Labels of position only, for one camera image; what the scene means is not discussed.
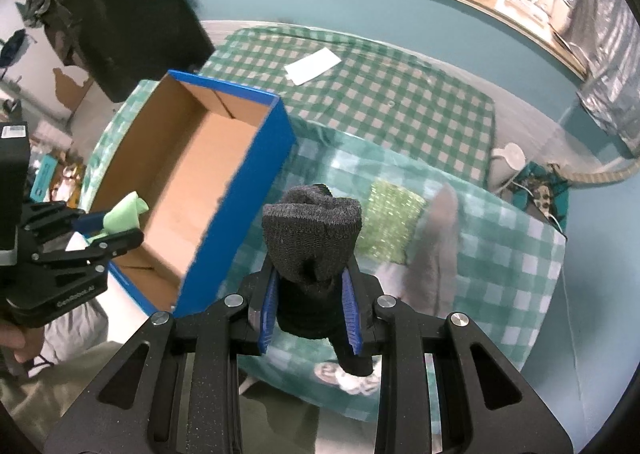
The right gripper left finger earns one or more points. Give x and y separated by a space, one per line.
173 387

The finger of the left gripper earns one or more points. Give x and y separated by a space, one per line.
85 223
95 248

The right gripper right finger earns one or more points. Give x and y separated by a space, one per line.
443 379

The light green cloth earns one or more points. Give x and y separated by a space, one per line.
125 215

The grey-brown fleece towel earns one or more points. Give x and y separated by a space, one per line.
428 282

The dark grey knitted sock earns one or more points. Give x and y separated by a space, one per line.
310 237

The person's left hand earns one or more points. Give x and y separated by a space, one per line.
13 339

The blue cardboard box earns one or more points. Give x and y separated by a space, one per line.
203 154

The green checked plastic table cover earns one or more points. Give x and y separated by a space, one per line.
507 269

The green sparkly scrubbing cloth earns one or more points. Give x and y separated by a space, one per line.
390 216

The black draped furniture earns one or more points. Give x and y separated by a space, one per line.
122 42

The white round device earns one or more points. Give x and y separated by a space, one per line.
512 154

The white paper slip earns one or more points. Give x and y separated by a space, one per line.
309 67

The green checked fabric tablecloth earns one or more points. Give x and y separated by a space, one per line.
377 93

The silver foil curtain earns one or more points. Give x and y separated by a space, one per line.
605 37

